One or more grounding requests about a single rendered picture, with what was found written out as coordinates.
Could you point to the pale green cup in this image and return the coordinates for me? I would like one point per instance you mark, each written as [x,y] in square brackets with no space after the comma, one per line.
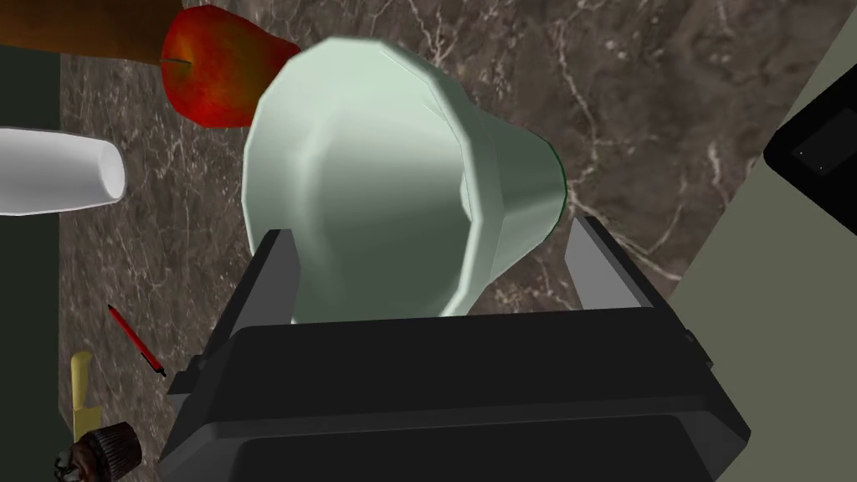
[375,181]

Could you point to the white cylinder cup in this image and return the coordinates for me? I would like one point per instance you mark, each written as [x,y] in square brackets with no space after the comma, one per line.
[57,172]

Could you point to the red apple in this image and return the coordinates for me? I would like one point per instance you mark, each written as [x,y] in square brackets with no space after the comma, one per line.
[217,67]

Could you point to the red pen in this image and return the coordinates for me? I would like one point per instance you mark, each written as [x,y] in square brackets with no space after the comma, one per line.
[136,340]

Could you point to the brown wooden block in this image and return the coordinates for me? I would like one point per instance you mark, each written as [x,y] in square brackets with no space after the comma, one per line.
[87,27]

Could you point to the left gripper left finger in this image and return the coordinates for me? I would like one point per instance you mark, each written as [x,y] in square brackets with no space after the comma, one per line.
[268,288]

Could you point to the black flat device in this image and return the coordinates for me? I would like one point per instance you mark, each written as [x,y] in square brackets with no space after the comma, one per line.
[820,157]

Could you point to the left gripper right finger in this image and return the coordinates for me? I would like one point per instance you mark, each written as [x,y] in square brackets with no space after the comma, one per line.
[606,278]

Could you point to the yellow knife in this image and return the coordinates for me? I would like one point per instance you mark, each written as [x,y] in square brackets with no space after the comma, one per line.
[83,395]

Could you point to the chocolate cupcake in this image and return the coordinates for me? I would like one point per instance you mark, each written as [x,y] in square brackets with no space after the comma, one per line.
[104,454]

